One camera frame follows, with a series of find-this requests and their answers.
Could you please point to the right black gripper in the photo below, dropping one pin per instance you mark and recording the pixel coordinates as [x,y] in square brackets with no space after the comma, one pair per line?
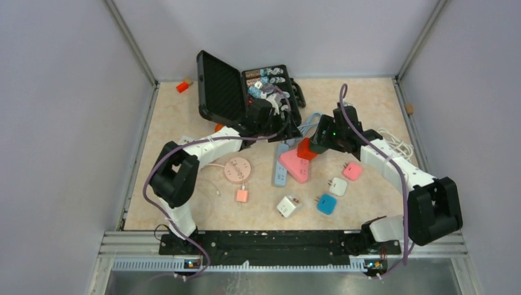
[326,123]

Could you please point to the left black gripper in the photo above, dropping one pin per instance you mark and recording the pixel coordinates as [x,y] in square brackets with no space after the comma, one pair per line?
[289,131]

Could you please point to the red cube plug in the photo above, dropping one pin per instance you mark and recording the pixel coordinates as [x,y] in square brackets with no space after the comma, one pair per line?
[304,151]

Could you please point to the pink triangular power socket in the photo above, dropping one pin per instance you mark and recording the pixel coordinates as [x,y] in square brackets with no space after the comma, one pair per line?
[297,167]

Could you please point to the pink charger plug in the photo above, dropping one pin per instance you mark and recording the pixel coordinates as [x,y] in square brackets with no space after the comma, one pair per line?
[352,171]

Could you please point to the light blue power strip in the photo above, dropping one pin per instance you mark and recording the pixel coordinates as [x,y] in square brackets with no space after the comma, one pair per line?
[280,173]

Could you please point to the white charger plug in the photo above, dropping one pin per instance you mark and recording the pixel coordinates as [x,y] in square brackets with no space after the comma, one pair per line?
[337,186]

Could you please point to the round pink power socket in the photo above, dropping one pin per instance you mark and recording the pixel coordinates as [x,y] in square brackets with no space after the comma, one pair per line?
[237,170]

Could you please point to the blue charger plug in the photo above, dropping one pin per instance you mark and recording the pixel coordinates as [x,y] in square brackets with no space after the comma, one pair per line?
[326,204]

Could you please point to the white cartoon plug adapter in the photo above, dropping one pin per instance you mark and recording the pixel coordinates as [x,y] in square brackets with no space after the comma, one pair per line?
[288,205]

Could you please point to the small salmon charger plug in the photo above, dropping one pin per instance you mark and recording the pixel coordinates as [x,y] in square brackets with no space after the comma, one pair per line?
[242,195]

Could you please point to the dark green cube plug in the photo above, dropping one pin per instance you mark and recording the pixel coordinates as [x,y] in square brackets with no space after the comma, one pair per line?
[317,148]

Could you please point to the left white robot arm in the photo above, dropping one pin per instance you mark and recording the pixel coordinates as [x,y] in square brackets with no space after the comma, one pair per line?
[171,182]

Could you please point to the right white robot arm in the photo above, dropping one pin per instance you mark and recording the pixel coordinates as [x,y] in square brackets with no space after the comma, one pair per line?
[431,205]

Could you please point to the orange tape dispenser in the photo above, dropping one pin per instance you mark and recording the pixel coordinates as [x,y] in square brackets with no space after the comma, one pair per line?
[218,127]

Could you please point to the open black carrying case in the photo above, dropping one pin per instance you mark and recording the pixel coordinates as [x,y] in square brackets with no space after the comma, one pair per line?
[223,90]

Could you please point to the white multi-hole adapter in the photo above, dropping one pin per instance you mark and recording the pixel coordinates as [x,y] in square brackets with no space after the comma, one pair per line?
[185,139]

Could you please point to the red small block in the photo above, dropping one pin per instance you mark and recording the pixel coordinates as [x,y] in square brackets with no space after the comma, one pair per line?
[182,87]

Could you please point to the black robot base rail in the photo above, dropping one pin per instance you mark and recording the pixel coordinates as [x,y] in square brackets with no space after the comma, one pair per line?
[277,247]

